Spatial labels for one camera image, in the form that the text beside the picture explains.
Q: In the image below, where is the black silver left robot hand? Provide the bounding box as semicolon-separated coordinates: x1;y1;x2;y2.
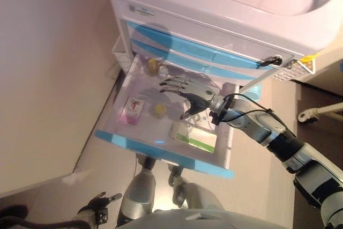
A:
80;191;123;215

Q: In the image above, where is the white perforated side basket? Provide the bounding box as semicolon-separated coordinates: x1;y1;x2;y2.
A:
271;60;315;81

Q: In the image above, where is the white medical cart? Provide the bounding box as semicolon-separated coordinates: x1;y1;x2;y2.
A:
99;0;343;168

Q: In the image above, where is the thick dark hose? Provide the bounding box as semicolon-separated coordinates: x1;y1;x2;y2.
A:
0;204;90;229

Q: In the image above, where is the white bin with blue lid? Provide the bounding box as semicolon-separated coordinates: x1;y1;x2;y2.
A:
242;83;264;101

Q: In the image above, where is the yellow sharps container red lid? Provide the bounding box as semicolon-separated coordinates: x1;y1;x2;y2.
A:
300;53;323;64

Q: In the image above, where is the blue white cart drawer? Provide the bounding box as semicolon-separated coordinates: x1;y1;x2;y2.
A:
130;38;258;80
125;19;269;70
95;51;241;180

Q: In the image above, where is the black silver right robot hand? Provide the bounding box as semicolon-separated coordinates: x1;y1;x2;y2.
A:
159;76;219;120

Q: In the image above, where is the pink white medicine box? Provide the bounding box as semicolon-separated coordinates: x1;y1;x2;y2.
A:
119;97;147;125

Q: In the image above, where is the white hospital bed frame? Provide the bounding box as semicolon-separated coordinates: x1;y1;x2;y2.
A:
297;102;343;123

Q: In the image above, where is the clear yellow capsule bottle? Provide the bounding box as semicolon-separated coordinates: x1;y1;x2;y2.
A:
153;104;167;117
146;57;162;76

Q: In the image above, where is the flat green white medicine box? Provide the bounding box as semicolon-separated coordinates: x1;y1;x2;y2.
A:
168;121;218;153

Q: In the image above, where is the grey robot torso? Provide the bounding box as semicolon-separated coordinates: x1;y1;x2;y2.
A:
123;209;285;229

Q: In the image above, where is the bed caster wheel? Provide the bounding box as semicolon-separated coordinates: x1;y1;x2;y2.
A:
297;109;320;124

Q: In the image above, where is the black cart lock key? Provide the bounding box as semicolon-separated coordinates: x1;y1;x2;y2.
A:
260;55;284;67

